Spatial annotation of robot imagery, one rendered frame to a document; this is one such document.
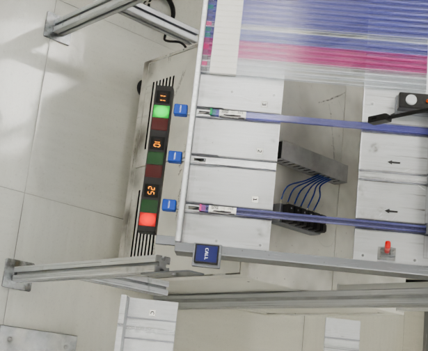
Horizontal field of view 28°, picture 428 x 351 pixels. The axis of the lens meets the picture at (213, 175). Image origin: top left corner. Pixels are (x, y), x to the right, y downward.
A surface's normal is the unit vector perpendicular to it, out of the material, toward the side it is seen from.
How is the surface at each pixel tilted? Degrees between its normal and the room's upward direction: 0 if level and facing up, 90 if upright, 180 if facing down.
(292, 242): 0
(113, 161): 0
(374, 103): 44
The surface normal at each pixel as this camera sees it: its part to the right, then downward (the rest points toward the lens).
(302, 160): 0.67, -0.12
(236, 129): -0.04, -0.25
